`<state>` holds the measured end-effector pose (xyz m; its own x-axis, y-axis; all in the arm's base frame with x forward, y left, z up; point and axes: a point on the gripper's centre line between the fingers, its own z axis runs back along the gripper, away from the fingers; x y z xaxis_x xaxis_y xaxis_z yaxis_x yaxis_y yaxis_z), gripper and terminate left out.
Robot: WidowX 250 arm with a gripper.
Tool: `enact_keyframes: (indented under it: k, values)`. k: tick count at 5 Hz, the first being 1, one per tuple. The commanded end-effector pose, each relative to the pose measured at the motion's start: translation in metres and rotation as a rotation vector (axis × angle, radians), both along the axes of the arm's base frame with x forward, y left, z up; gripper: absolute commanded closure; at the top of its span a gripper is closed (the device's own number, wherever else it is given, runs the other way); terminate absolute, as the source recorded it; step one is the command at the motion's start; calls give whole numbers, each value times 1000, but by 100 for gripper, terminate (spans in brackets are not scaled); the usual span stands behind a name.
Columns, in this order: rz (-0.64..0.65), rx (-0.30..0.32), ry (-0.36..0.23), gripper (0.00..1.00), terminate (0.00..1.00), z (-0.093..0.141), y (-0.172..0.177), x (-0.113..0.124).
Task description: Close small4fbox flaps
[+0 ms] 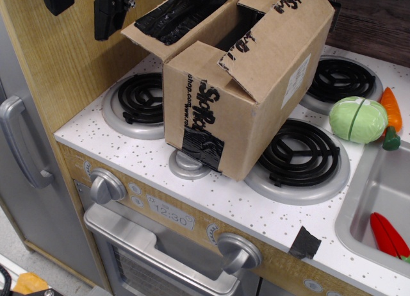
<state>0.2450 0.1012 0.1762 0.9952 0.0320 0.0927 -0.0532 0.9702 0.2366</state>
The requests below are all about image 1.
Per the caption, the black burner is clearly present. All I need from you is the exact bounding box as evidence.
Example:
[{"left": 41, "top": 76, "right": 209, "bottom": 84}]
[
  {"left": 245, "top": 119, "right": 350, "bottom": 206},
  {"left": 300, "top": 55, "right": 384, "bottom": 115},
  {"left": 102, "top": 72, "right": 164, "bottom": 140}
]

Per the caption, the grey fridge door handle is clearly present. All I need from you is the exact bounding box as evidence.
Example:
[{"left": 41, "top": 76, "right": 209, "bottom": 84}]
[{"left": 1, "top": 95, "right": 54, "bottom": 189}]

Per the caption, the small silver centre disc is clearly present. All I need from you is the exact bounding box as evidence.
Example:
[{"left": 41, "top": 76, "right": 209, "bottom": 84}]
[{"left": 168, "top": 150, "right": 211, "bottom": 180}]

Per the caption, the green toy cabbage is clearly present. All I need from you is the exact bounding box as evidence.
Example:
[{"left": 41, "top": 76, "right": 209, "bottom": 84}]
[{"left": 329, "top": 96, "right": 388, "bottom": 144}]

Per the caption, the black tape piece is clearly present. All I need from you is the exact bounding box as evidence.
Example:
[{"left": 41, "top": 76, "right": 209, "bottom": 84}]
[{"left": 288, "top": 226, "right": 322, "bottom": 259}]

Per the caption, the silver oven door handle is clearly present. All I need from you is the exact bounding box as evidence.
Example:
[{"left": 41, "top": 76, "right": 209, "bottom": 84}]
[{"left": 84, "top": 204, "right": 243, "bottom": 295}]

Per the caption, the right silver oven knob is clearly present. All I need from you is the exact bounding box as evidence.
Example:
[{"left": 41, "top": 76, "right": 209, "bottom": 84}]
[{"left": 217, "top": 233, "right": 263, "bottom": 274}]

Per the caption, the orange toy carrot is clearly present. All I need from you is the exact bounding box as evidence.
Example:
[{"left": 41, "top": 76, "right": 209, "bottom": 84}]
[{"left": 381, "top": 87, "right": 402, "bottom": 151}]

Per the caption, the brown cardboard box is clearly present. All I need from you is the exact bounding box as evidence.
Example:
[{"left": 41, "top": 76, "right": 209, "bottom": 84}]
[{"left": 122, "top": 0, "right": 334, "bottom": 181}]

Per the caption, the rear left black burner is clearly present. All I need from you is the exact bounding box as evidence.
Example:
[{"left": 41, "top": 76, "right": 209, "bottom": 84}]
[{"left": 102, "top": 72, "right": 164, "bottom": 140}]

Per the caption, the front right black burner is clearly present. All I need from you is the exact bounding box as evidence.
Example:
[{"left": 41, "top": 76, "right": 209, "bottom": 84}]
[{"left": 245, "top": 119, "right": 350, "bottom": 206}]

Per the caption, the red toy pepper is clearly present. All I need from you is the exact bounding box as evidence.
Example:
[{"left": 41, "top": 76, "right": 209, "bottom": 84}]
[{"left": 370, "top": 213, "right": 409, "bottom": 263}]

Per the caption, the silver oven knob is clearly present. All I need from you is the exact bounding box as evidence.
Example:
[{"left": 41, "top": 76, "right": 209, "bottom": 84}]
[
  {"left": 90, "top": 168, "right": 127, "bottom": 205},
  {"left": 217, "top": 233, "right": 263, "bottom": 274}
]

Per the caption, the orange object at corner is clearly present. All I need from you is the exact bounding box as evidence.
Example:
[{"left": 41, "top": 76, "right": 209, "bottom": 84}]
[{"left": 12, "top": 272, "right": 49, "bottom": 295}]

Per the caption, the oven clock display panel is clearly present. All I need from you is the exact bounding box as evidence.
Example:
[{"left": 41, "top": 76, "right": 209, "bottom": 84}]
[{"left": 146, "top": 195, "right": 195, "bottom": 231}]

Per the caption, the silver toy sink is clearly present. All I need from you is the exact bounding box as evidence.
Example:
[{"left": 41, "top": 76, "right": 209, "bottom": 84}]
[{"left": 335, "top": 141, "right": 409, "bottom": 277}]

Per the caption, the left silver oven knob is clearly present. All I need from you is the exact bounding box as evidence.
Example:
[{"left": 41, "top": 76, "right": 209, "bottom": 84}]
[{"left": 90, "top": 168, "right": 127, "bottom": 205}]

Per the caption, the rear right black burner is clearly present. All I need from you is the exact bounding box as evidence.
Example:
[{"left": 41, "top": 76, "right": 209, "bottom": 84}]
[{"left": 300, "top": 55, "right": 384, "bottom": 115}]

